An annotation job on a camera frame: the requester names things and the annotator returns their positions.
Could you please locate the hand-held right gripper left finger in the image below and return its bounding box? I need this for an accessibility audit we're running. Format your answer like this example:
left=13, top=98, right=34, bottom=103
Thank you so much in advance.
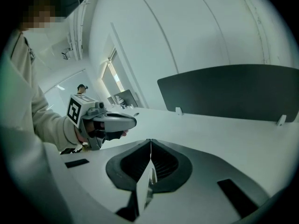
left=106, top=139, right=152, bottom=192

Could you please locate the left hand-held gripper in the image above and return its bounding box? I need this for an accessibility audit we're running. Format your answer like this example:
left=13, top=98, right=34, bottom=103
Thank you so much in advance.
left=66, top=94, right=137, bottom=151

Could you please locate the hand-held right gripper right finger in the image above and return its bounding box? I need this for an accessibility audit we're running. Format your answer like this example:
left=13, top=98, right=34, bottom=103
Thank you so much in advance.
left=151, top=139, right=193, bottom=194

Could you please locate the thin metal object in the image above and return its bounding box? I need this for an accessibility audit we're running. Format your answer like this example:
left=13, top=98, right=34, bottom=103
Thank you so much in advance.
left=135, top=160, right=158, bottom=217

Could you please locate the person's left forearm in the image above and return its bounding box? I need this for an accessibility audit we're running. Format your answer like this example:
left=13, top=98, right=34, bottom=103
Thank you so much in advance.
left=29, top=85, right=85, bottom=153

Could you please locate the person's left hand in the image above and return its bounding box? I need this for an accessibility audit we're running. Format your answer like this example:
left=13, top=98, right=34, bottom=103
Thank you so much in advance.
left=83, top=120, right=129, bottom=141

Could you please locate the window with roller blind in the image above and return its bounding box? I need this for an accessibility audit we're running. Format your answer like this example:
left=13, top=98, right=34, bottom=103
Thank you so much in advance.
left=100, top=47, right=126, bottom=98

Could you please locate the person's cream jacket torso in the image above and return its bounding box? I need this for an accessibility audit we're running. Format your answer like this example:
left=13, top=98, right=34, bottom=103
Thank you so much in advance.
left=0, top=29, right=71, bottom=224

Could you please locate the dark grey desk divider panel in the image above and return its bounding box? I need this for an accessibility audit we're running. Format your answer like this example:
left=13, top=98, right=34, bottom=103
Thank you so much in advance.
left=157, top=64, right=299, bottom=123

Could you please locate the person's head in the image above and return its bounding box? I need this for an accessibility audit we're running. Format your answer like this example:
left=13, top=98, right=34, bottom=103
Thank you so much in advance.
left=18, top=0, right=71, bottom=36

